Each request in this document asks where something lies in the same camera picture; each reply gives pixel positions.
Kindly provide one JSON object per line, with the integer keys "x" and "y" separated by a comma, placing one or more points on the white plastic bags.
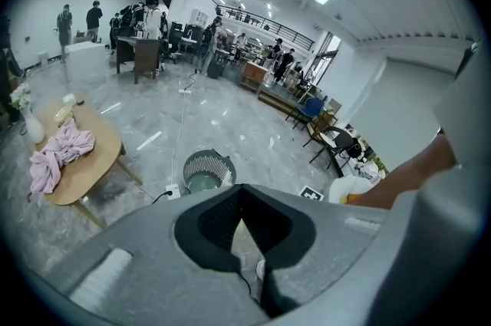
{"x": 368, "y": 169}

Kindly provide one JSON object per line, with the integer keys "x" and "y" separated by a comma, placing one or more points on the small white box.
{"x": 69, "y": 99}

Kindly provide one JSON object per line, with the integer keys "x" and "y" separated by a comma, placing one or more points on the small dark round tin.
{"x": 80, "y": 101}

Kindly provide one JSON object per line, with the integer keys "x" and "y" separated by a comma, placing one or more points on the low glass counter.
{"x": 280, "y": 98}

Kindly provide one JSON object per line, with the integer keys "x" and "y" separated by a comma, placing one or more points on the white power strip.
{"x": 185, "y": 91}
{"x": 172, "y": 191}

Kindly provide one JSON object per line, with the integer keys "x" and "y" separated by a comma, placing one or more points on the pale yellow box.
{"x": 63, "y": 114}

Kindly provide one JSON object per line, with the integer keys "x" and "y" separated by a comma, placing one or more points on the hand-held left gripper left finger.
{"x": 153, "y": 278}

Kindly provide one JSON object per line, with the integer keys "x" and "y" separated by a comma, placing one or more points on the black mezzanine railing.
{"x": 268, "y": 23}

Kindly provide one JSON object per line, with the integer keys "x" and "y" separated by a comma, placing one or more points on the black suitcase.
{"x": 216, "y": 69}

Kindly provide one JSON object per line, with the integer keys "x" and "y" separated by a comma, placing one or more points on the white vase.
{"x": 33, "y": 129}

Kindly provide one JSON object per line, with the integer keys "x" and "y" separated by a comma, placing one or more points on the white beanbag chair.
{"x": 347, "y": 184}

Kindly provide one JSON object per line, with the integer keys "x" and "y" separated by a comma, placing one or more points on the white flowers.
{"x": 21, "y": 96}

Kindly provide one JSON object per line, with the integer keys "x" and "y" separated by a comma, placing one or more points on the small black bag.
{"x": 354, "y": 151}

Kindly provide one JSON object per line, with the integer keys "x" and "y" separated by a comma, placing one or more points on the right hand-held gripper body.
{"x": 311, "y": 194}

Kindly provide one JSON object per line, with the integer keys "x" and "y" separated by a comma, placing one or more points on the light wooden cabinet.
{"x": 254, "y": 75}

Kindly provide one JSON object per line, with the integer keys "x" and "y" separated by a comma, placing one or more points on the pink clothes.
{"x": 61, "y": 150}

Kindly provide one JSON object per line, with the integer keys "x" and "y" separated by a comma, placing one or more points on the green plastic slotted basket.
{"x": 209, "y": 173}

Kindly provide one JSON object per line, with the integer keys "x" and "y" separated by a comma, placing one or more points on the black metal chair white seat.
{"x": 337, "y": 138}

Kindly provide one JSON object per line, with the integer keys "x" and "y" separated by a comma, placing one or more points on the wooden low table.
{"x": 99, "y": 159}

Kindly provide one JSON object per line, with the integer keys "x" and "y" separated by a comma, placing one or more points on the dark wooden desk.
{"x": 144, "y": 52}

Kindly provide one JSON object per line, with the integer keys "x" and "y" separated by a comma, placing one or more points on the blue chair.
{"x": 311, "y": 107}

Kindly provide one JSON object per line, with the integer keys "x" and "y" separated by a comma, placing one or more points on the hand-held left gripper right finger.
{"x": 326, "y": 240}

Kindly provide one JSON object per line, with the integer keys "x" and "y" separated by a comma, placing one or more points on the white cabinet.
{"x": 86, "y": 50}

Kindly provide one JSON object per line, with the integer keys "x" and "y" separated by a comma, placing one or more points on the person's right forearm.
{"x": 414, "y": 171}

